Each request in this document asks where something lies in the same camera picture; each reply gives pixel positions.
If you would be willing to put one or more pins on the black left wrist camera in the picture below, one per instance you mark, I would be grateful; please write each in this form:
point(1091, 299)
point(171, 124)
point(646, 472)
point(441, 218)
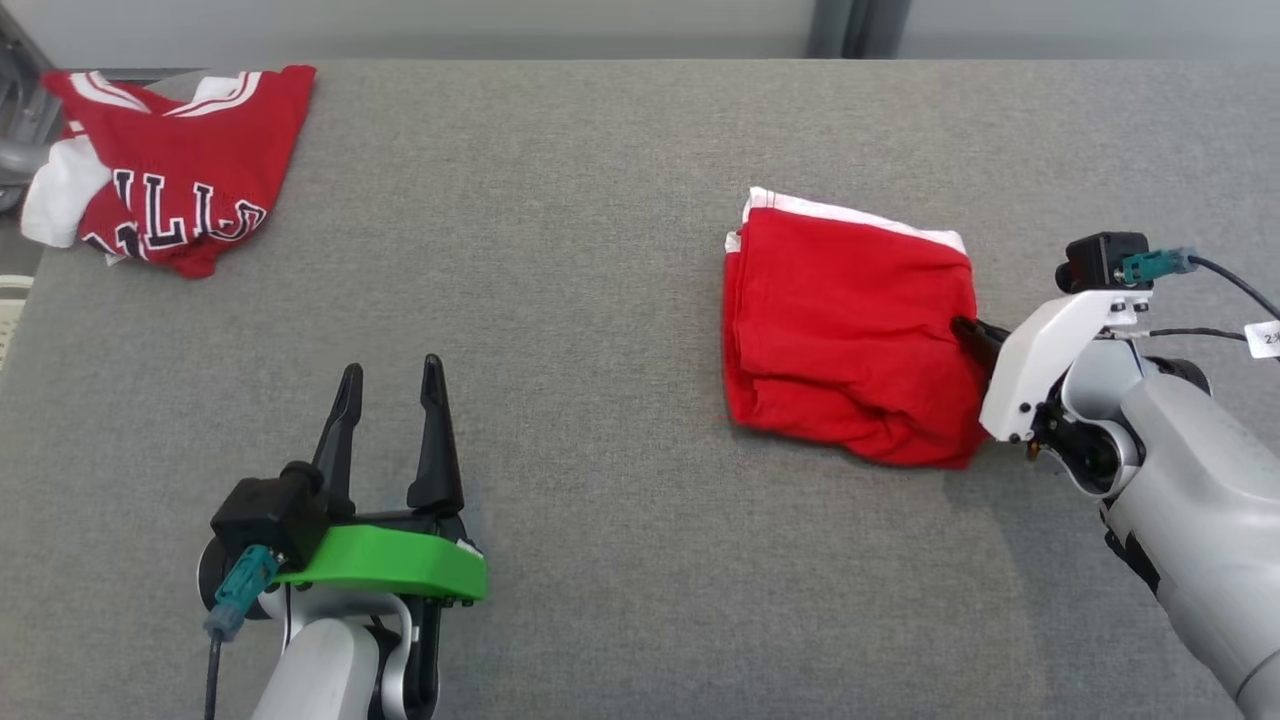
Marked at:
point(265, 510)

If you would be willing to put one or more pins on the red jersey with striped trim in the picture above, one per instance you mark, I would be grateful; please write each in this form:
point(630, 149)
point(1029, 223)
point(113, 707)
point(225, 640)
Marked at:
point(200, 150)

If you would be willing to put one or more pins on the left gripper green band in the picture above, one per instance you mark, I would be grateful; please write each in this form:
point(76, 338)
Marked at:
point(400, 565)

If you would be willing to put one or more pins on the grey metal frame rail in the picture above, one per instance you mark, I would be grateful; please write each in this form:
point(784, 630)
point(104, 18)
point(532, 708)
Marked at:
point(20, 110)

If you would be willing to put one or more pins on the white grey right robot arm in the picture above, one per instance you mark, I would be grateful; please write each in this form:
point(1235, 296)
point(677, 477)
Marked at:
point(1200, 480)

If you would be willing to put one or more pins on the grey metal double post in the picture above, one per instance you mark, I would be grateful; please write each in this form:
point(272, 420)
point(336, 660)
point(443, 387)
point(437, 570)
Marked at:
point(860, 25)

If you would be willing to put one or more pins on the red shorts with white stripe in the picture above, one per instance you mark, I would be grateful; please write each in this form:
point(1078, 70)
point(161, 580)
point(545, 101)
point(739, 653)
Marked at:
point(850, 320)

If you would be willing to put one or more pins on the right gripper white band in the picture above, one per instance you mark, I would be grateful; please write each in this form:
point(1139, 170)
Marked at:
point(1040, 350)

